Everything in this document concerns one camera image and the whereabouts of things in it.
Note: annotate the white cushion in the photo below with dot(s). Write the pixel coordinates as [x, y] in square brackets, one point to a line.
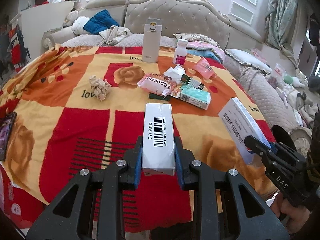
[247, 59]

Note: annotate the white pink pill bottle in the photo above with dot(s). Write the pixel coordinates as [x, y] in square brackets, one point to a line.
[180, 53]

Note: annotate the beige tufted sofa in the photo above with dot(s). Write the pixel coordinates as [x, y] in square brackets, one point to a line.
[194, 17]

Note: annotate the pink wet wipes pack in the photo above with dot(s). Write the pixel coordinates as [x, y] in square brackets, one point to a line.
[158, 84]

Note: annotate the small white barcode box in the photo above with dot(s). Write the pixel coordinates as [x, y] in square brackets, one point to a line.
[158, 149]

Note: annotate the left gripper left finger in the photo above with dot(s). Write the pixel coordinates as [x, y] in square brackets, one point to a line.
[92, 200]

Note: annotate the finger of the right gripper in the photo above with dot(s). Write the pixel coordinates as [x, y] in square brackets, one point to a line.
[260, 148]

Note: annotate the small pink sachet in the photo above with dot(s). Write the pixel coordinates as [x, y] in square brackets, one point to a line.
[203, 67]

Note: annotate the blue jacket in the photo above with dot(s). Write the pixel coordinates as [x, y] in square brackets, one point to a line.
[100, 22]

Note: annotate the red orange patterned blanket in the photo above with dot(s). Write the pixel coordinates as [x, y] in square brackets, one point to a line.
[61, 127]

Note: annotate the green plush toy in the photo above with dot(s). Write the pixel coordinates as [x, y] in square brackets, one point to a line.
[288, 79]

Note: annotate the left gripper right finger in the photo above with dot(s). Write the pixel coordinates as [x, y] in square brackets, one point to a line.
[225, 204]

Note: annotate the dark green scouring pad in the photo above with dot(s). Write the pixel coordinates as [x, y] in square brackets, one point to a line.
[158, 97]

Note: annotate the pink blue folded blankets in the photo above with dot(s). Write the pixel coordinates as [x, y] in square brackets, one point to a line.
[203, 46]

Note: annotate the teal tissue pack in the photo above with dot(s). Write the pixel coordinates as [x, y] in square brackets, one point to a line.
[196, 97]

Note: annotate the dark purple phone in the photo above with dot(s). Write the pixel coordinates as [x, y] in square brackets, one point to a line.
[6, 126]

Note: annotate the person right hand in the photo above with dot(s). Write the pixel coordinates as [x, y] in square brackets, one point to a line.
[297, 215]

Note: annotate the beige paper ball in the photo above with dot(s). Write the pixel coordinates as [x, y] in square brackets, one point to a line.
[101, 88]

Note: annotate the white blue long box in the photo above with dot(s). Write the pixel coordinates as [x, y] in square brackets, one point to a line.
[240, 124]

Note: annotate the beige thermos bottle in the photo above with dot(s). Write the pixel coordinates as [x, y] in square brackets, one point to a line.
[151, 40]

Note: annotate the cream cloth on sofa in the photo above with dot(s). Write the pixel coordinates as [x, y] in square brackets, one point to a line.
[113, 35]

